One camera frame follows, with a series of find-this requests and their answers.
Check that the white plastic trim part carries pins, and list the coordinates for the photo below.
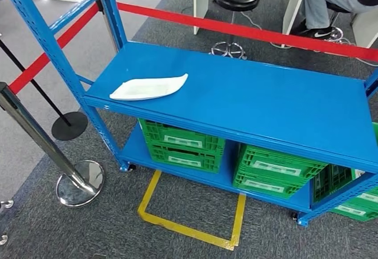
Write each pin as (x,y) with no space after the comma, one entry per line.
(147,87)

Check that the blue metal shelf rack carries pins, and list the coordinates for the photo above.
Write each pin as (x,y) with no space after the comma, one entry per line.
(251,101)

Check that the red barrier belt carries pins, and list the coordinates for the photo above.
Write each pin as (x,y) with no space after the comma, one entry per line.
(236,28)
(44,60)

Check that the white desk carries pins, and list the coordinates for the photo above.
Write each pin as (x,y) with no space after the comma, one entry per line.
(366,28)
(200,3)

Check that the chrome stanchion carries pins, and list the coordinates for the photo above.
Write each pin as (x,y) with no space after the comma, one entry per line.
(110,30)
(44,144)

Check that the dark stanchion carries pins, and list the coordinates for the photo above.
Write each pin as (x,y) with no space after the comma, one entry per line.
(69,126)

